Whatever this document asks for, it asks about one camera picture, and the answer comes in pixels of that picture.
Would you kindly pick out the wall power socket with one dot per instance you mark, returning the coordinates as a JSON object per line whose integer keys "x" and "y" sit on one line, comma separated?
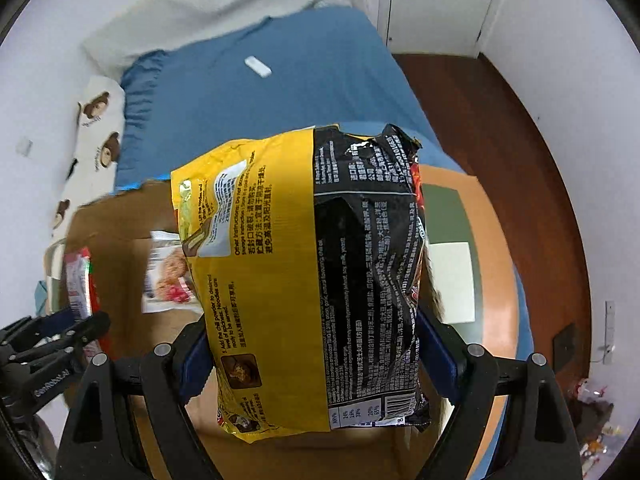
{"x": 609, "y": 332}

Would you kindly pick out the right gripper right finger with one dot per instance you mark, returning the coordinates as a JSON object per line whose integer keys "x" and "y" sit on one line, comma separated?
{"x": 535, "y": 437}

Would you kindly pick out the blue bed sheet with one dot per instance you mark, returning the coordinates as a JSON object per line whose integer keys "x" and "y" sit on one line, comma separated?
{"x": 329, "y": 66}

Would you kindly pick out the yellow black noodle packet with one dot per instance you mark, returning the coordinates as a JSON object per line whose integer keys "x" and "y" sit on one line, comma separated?
{"x": 305, "y": 250}

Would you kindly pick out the white oat cookie packet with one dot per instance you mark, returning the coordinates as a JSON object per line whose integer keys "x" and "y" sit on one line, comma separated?
{"x": 167, "y": 282}

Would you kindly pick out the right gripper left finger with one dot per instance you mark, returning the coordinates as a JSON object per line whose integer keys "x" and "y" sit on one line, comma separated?
{"x": 101, "y": 438}

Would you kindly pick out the white door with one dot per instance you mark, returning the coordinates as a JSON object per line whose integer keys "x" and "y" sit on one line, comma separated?
{"x": 452, "y": 27}

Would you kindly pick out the brown cardboard box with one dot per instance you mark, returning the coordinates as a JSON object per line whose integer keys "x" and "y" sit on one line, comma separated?
{"x": 117, "y": 230}

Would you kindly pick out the green white checkered blanket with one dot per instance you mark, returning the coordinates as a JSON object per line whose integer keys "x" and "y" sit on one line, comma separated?
{"x": 453, "y": 260}

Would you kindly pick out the bear print pillow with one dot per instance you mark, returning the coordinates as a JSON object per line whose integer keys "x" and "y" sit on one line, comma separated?
{"x": 100, "y": 129}

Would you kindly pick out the white remote control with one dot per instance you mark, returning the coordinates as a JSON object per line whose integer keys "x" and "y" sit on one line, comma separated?
{"x": 258, "y": 67}

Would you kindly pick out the red white snack packet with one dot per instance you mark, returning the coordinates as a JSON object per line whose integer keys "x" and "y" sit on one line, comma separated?
{"x": 82, "y": 294}

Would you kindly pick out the white quilt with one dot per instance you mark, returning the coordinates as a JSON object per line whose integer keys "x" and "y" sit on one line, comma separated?
{"x": 150, "y": 25}

